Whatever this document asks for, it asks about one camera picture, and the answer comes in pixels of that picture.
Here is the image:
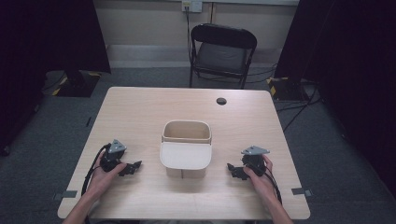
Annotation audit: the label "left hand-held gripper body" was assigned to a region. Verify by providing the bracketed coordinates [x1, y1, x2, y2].
[99, 138, 128, 173]

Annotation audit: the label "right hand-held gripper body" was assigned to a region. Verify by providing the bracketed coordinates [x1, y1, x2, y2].
[241, 145, 271, 176]

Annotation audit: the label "black folding chair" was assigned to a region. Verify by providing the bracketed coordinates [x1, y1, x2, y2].
[189, 22, 259, 91]

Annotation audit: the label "black floor cables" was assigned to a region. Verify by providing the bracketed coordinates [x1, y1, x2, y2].
[276, 83, 324, 133]

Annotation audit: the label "person's left hand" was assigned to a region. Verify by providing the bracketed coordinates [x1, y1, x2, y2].
[85, 152, 128, 201]

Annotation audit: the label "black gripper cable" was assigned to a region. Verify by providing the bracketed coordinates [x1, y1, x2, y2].
[80, 143, 112, 197]
[263, 172, 283, 205]

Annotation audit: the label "white wall socket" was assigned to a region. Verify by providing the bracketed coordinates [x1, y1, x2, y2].
[181, 0, 204, 14]

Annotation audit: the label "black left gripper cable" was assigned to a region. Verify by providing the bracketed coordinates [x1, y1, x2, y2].
[80, 143, 112, 197]

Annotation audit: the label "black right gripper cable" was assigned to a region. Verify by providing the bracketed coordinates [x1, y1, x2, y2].
[263, 172, 283, 205]

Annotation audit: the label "grey tape strip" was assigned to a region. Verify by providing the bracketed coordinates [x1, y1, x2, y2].
[290, 187, 314, 198]
[52, 189, 78, 201]

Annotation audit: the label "person's right hand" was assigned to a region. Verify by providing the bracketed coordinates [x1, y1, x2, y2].
[243, 154, 278, 205]

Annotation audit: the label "black wall cable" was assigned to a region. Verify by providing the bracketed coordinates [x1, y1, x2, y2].
[185, 6, 193, 64]

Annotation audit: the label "beige plastic bin with lid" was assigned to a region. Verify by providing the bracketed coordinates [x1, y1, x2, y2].
[159, 119, 214, 180]

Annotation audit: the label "dark curtain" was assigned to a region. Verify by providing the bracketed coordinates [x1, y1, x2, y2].
[0, 0, 112, 157]
[274, 0, 396, 199]

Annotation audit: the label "black stand base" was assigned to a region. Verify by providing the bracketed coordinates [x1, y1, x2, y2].
[266, 76, 313, 102]
[50, 69, 103, 98]

